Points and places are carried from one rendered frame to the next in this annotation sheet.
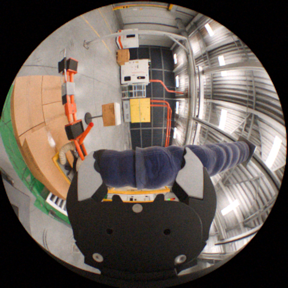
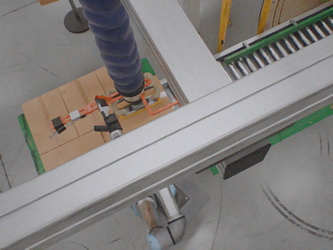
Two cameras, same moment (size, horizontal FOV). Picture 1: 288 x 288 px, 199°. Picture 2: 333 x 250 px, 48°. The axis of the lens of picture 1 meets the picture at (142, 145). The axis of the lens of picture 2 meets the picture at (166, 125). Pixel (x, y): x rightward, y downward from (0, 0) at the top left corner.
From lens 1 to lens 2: 237 cm
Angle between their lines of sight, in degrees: 68
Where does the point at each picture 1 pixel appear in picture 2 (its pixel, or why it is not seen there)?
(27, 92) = not seen: hidden behind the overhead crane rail
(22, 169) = not seen: hidden behind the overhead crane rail
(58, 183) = (153, 117)
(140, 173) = (121, 81)
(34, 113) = (89, 144)
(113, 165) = (120, 87)
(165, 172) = (118, 73)
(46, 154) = (126, 123)
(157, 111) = not seen: outside the picture
